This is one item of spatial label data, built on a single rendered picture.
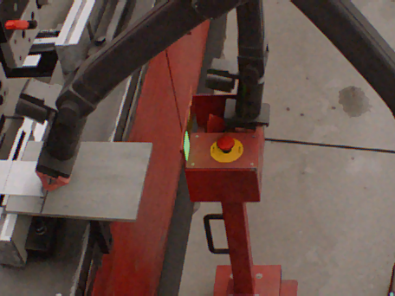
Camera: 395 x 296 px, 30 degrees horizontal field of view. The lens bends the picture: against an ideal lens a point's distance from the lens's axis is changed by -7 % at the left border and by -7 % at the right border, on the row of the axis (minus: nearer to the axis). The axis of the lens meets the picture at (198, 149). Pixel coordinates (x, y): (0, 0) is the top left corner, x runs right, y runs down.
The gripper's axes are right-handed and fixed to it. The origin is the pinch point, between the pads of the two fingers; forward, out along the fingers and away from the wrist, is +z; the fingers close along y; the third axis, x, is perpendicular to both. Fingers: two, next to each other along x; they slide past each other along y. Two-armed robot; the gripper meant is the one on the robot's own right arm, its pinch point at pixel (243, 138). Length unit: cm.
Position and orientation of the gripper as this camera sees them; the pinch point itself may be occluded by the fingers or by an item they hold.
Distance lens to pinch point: 183.2
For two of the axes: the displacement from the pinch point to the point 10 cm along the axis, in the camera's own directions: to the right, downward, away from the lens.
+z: -0.6, 6.8, 7.3
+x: -1.0, 7.2, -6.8
